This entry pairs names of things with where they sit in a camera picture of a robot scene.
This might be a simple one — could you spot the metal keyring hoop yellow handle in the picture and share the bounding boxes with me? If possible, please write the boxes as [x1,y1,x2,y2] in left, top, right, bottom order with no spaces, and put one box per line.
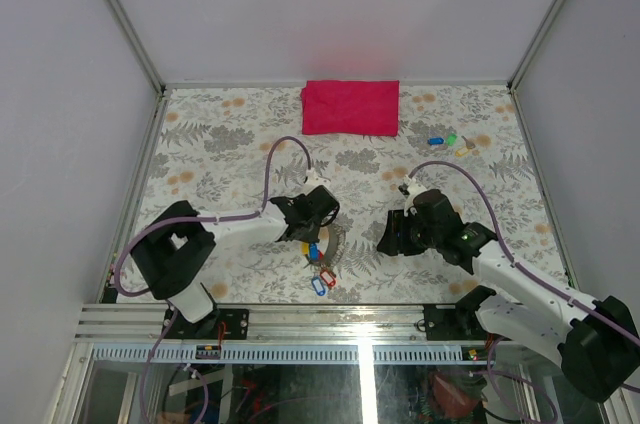
[303,224,346,270]

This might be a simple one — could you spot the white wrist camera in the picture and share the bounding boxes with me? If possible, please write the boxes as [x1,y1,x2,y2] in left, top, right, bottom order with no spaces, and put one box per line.
[398,181,427,216]
[304,168,331,189]

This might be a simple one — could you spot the pink folded cloth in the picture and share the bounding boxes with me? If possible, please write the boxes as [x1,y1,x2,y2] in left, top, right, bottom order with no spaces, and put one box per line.
[300,80,400,137]

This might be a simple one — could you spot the loose key yellow tag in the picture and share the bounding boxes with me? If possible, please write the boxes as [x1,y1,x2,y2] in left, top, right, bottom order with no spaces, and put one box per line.
[455,136,476,157]

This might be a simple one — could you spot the loose green key tag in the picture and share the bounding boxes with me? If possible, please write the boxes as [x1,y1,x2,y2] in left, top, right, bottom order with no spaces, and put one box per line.
[446,133,458,146]

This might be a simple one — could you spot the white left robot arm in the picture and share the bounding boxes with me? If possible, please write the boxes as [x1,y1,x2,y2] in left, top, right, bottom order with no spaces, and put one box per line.
[128,185,340,339]

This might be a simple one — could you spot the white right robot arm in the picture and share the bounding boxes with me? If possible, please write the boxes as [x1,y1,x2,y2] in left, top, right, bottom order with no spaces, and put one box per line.
[377,184,639,403]

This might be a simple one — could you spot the loose blue key tag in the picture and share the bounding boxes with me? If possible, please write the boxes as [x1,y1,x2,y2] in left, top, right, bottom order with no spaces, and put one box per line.
[427,137,445,146]

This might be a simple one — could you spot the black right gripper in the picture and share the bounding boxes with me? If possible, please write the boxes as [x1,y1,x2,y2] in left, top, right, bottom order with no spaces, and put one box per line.
[376,209,442,257]

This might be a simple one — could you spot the blue key tag on ring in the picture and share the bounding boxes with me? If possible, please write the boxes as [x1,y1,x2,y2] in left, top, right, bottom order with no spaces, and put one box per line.
[302,243,321,263]

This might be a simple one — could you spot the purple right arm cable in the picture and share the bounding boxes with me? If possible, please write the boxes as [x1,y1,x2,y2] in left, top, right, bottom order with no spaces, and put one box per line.
[407,160,640,424]

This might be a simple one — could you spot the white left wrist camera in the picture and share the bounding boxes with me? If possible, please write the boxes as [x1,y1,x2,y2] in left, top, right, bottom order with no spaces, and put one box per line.
[304,168,331,189]

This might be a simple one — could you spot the red key tag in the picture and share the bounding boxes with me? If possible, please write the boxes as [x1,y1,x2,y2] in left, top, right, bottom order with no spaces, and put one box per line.
[319,269,337,288]

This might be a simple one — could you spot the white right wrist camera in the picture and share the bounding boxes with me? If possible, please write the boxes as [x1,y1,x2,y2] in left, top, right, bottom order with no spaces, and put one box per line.
[398,181,427,216]

